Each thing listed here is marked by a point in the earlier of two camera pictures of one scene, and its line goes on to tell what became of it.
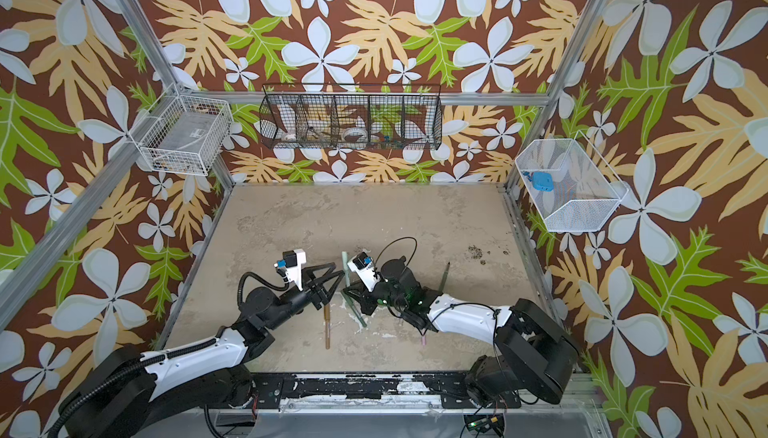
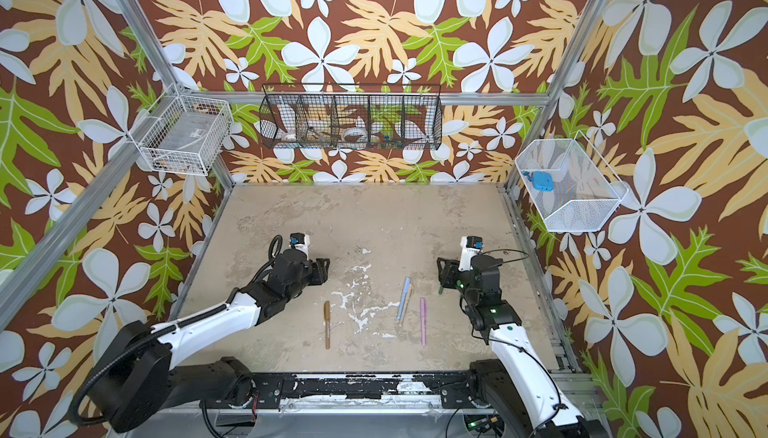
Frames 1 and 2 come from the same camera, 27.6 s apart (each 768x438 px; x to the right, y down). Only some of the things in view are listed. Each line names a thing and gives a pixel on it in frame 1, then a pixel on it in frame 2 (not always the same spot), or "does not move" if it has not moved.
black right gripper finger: [367, 299] to [447, 271]
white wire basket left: [183, 132] does not move
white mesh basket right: [567, 185] does not move
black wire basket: [405, 117] does not move
